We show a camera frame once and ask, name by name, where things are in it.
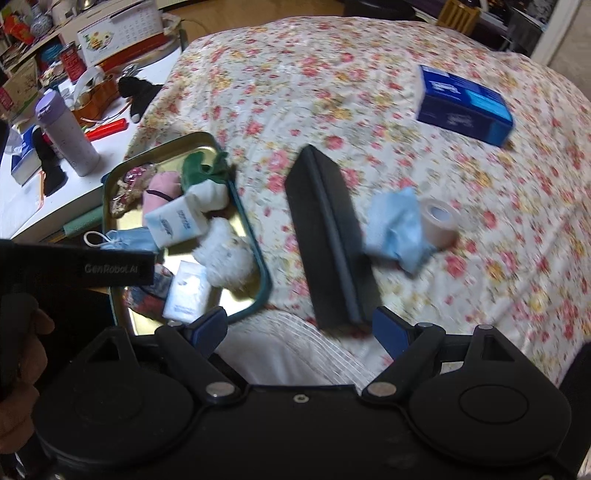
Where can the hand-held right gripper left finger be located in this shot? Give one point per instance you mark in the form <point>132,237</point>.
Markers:
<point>210,325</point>

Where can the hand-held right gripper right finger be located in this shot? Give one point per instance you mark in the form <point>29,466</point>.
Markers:
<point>390,325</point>

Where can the green-rimmed metal tray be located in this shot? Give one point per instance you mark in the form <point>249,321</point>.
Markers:
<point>240,295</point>

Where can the white plush bear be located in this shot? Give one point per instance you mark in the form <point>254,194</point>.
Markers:
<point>226,258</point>

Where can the white tissue pack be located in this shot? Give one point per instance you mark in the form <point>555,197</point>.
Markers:
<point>173,224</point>
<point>187,290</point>

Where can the black case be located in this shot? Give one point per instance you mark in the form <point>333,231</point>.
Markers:
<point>323,230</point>

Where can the green and white plush toy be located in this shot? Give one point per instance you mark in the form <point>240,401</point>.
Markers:
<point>198,170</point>

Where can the person's left hand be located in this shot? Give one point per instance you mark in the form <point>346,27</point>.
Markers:
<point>23,415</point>

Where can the green foam bar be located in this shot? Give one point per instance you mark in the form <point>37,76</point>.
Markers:
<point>83,221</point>

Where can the red patterned cloth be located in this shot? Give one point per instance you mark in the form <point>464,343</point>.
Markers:
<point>147,297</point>

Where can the white ribbed cloth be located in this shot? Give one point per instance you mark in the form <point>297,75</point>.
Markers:
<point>286,346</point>

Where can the blue face mask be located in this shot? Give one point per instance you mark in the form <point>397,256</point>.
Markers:
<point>134,240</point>
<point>397,230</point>

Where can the black cloth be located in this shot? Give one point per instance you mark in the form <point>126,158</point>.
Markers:
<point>51,166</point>

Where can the small blue tissue box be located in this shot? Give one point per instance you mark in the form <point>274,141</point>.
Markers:
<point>25,161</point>

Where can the sequined pouch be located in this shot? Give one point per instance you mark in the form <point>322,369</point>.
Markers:
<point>129,184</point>

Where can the beige tape roll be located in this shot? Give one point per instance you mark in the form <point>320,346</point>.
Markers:
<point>438,219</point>

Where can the pink plush toy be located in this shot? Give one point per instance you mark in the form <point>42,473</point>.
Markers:
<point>159,184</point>

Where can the purple and white bottle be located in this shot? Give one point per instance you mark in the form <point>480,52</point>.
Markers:
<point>69,134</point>

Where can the green and white box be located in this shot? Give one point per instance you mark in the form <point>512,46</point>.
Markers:
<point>18,90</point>

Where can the black glove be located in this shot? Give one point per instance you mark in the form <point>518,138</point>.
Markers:
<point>138,94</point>

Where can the red can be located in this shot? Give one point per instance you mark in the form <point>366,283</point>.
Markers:
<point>73,62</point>

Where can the floral bedsheet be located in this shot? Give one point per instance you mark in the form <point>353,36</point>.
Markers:
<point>323,92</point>

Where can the desk calendar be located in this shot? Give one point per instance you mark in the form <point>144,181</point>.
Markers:
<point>120,32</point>

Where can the blue and white jar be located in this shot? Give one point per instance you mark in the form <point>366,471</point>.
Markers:
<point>40,19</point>

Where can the wooden chair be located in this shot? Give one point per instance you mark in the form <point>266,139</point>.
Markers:
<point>457,16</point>

